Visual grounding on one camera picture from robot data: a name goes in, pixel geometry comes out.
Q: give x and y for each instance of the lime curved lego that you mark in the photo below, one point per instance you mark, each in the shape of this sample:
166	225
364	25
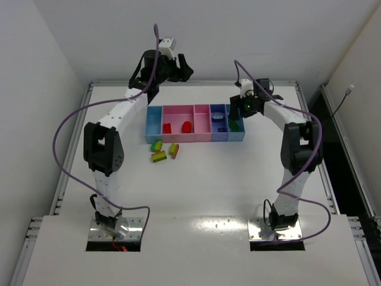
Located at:
172	148

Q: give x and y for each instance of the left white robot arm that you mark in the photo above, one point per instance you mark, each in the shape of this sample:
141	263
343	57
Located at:
102	147

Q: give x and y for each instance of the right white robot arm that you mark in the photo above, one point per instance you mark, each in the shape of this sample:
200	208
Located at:
301	150

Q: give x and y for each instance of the lime and orange lego stack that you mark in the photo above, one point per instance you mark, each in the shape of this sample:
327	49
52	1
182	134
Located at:
159	156

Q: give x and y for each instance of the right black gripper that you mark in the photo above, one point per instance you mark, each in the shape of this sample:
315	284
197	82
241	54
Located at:
236	105

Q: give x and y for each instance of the red lego brick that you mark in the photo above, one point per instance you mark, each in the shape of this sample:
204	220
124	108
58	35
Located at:
167	128

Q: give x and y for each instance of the red apple lego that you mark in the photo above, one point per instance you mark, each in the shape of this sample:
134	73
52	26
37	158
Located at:
187	127

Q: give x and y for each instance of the small pink bin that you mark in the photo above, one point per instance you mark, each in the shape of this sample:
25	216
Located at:
202	123

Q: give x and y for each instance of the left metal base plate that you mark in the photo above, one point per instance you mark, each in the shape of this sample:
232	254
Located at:
127	229

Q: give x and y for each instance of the purple curved lego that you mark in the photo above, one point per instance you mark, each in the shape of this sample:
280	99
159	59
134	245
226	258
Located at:
217	116

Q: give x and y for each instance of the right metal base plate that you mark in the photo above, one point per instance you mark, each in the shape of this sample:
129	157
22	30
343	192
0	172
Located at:
259	232

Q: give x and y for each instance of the tan lego brick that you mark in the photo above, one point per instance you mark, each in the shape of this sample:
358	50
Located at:
175	151

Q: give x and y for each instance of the large pink bin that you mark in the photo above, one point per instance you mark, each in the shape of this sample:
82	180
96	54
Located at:
177	115

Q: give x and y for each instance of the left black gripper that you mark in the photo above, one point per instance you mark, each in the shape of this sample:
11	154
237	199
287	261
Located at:
181	69

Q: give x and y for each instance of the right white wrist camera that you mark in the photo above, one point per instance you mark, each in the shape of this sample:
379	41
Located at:
246	87

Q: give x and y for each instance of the dark blue bin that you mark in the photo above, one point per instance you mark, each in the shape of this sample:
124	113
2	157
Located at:
219	125

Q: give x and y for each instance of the metal base plate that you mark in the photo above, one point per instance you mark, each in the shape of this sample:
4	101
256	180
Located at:
259	232
127	229

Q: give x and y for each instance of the lime green round lego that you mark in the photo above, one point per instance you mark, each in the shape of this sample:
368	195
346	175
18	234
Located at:
156	146

